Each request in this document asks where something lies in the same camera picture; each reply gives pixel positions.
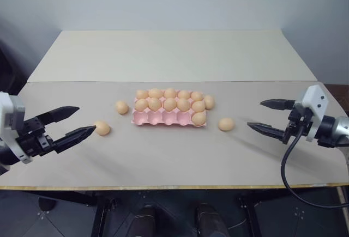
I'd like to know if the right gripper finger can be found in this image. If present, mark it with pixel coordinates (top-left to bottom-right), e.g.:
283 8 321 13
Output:
246 121 287 143
260 99 296 111

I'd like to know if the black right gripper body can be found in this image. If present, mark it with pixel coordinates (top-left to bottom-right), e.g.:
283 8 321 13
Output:
282 102 312 145

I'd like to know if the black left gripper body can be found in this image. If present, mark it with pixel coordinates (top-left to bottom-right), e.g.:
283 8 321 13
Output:
16 116 57 157

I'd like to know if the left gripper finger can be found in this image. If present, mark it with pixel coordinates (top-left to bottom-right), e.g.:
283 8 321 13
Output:
52 125 97 154
34 106 80 125

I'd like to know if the pink egg tray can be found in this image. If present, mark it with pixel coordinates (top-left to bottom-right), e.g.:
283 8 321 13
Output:
131 89 208 127

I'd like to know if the brown wooden furniture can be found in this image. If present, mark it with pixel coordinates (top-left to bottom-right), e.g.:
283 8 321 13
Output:
323 83 349 118

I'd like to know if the dark object beside table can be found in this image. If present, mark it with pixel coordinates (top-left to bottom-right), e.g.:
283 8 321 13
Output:
0 40 17 96

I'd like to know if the dark rounded shape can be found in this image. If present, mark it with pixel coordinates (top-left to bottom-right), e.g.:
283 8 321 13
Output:
135 203 157 237
196 202 222 237

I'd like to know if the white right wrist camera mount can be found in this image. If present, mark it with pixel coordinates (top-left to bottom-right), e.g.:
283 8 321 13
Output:
296 84 328 143

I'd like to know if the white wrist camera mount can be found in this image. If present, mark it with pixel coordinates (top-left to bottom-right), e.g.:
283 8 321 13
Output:
296 84 328 143
0 92 35 165

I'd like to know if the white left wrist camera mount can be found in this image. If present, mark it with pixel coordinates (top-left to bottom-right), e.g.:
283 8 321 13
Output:
0 92 35 165

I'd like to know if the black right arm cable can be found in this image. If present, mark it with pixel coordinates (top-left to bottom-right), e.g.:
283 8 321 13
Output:
280 127 349 209

